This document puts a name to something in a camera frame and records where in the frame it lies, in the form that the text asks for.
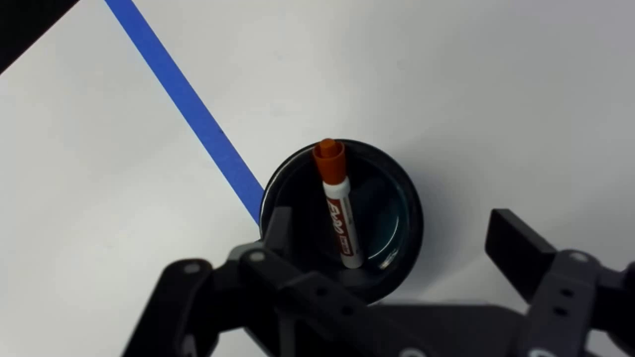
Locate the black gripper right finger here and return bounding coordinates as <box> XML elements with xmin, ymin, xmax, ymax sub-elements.
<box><xmin>483</xmin><ymin>209</ymin><xmax>635</xmax><ymax>357</ymax></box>

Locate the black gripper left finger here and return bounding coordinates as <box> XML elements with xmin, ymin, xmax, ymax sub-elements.
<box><xmin>120</xmin><ymin>205</ymin><xmax>426</xmax><ymax>357</ymax></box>

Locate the orange-capped white marker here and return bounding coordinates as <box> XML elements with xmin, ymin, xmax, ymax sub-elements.
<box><xmin>310</xmin><ymin>137</ymin><xmax>368</xmax><ymax>272</ymax></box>

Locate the blue tape line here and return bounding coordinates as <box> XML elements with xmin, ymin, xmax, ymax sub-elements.
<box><xmin>104</xmin><ymin>0</ymin><xmax>269</xmax><ymax>229</ymax></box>

